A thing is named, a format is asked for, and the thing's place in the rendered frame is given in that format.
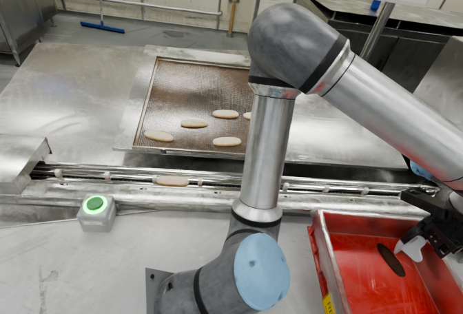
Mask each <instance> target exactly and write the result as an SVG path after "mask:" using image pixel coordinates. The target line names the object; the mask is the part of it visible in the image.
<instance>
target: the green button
mask: <svg viewBox="0 0 463 314"><path fill-rule="evenodd" d="M103 204H104V201H103V199H102V198H101V197H93V198H90V199H89V200H88V201H87V203H86V207H87V208H88V210H90V211H96V210H98V209H100V208H101V207H102V206H103Z"/></svg>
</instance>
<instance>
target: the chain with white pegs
mask: <svg viewBox="0 0 463 314"><path fill-rule="evenodd" d="M54 174H55V175H49V174H47V175H45V174H30V176H47V177H60V178H84V179H97V180H120V181H132V182H157V175H152V180H132V179H120V178H117V179H115V178H111V177H110V173H109V172H105V173H104V178H97V177H85V176H82V177H81V176H63V175H62V173H61V170H60V169H55V170H54ZM202 181H203V178H198V183H190V182H189V185H205V186H217V187H241V186H240V185H239V186H237V185H216V184H215V185H214V184H204V183H202ZM288 187H289V183H287V182H285V183H284V186H283V188H280V190H290V191H314V192H327V193H350V194H362V195H375V196H399V197H400V196H401V192H400V193H399V195H395V194H381V193H368V192H369V188H367V187H365V188H364V189H363V191H362V192H361V193H359V192H355V193H354V192H346V191H329V189H330V187H329V185H325V187H324V189H323V190H320V191H319V190H311V189H288Z"/></svg>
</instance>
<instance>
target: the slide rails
mask: <svg viewBox="0 0 463 314"><path fill-rule="evenodd" d="M55 169H60V170H61V173H62V174H77V175H89V176H104V173H105V172H109V173H110V176H112V177H124V178H147V179H152V175H157V178H159V177H161V176H180V177H184V178H187V179H188V180H189V181H195V182H198V178H203V181H202V182H218V183H230V184H242V178H223V177H211V176H188V175H177V174H155V173H143V172H131V171H110V170H98V169H75V168H64V167H42V166H35V167H34V169H33V170H32V171H31V172H41V173H54V170H55ZM30 177H31V179H37V180H62V181H74V182H99V183H112V184H124V185H149V186H162V187H186V188H199V189H223V190H236V191H240V190H241V187H217V186H205V185H185V186H167V185H160V184H158V183H157V182H132V181H120V180H97V179H84V178H60V177H47V176H30ZM285 182H287V183H289V187H301V188H313V189H324V187H325V185H329V187H330V189H336V190H348V191H363V189H364V188H365V187H367V188H369V191H372V192H384V193H400V192H401V191H402V190H407V189H403V188H392V187H370V186H358V185H336V184H324V183H312V182H290V181H281V184H280V186H281V187H283V186H284V183H285ZM279 193H297V194H310V195H323V196H347V197H360V198H384V199H397V200H400V197H399V196H375V195H362V194H350V193H327V192H314V191H290V190H280V191H279Z"/></svg>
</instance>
